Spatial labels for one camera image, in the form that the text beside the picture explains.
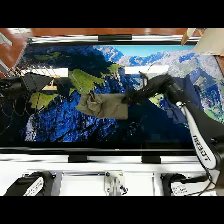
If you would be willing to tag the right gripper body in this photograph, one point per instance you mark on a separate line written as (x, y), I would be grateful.
(136, 95)

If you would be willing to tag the olive grey T-shirt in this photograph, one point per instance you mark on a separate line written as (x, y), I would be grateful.
(106, 107)

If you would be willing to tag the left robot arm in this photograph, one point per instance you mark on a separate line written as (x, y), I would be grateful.
(13, 85)

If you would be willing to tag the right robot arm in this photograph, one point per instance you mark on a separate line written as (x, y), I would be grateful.
(203, 130)

